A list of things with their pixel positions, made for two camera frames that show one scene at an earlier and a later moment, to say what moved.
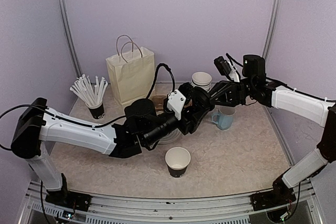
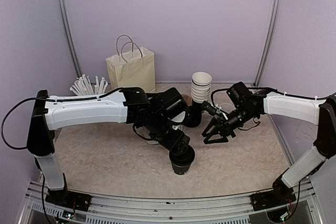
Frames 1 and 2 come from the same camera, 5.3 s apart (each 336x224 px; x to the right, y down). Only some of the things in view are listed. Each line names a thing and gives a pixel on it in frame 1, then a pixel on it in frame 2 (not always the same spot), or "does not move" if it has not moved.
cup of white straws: (82, 88) does not move
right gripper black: (235, 93) -> (223, 126)
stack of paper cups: (202, 80) does not move
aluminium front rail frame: (233, 209) does not move
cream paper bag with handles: (132, 71) does not move
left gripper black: (190, 126) -> (176, 144)
